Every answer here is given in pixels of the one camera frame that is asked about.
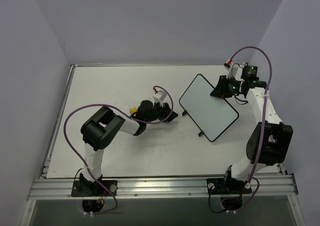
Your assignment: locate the small black-framed whiteboard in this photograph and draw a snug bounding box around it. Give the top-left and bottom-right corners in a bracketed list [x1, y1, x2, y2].
[179, 74, 240, 142]

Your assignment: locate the yellow bone-shaped eraser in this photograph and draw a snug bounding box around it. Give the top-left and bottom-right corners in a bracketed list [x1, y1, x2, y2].
[129, 107, 137, 114]

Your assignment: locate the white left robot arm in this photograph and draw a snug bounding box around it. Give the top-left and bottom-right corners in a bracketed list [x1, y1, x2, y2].
[79, 100, 178, 196]

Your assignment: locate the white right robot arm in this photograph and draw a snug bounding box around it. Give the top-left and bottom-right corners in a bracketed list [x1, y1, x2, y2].
[210, 60, 293, 193]

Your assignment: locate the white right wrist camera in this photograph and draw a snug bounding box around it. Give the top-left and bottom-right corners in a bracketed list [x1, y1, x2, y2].
[224, 59, 240, 79]

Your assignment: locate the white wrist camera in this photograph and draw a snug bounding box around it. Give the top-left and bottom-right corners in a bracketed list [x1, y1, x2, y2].
[153, 90, 167, 104]
[224, 59, 240, 79]

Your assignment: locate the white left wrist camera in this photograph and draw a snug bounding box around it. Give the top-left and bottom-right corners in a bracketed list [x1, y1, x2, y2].
[153, 90, 167, 104]

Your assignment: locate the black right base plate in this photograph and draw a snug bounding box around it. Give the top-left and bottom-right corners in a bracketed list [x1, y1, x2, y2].
[206, 178, 252, 195]

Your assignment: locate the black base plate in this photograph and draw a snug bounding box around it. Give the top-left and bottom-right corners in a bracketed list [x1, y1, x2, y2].
[70, 180, 118, 197]
[206, 178, 252, 195]

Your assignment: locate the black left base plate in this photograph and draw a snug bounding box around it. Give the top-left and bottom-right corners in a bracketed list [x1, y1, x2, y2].
[70, 180, 118, 197]

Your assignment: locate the aluminium front rail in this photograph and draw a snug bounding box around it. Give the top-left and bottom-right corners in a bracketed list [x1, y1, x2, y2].
[27, 174, 298, 200]

